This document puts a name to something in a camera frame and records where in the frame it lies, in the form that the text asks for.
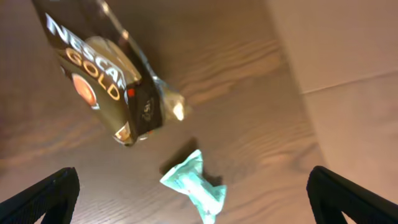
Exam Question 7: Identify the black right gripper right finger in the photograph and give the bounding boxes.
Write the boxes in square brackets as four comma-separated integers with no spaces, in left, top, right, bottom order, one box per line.
[306,166,397,224]

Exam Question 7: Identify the small teal tissue packet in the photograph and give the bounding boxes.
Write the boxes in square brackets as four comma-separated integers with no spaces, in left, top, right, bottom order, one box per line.
[160,149,227,224]

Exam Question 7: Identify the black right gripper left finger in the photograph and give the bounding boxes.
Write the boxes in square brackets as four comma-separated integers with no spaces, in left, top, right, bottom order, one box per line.
[1,167,80,223]

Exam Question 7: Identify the brown Nescafe Gold coffee bag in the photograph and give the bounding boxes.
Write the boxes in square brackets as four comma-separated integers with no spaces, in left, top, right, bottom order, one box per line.
[32,0,187,146]

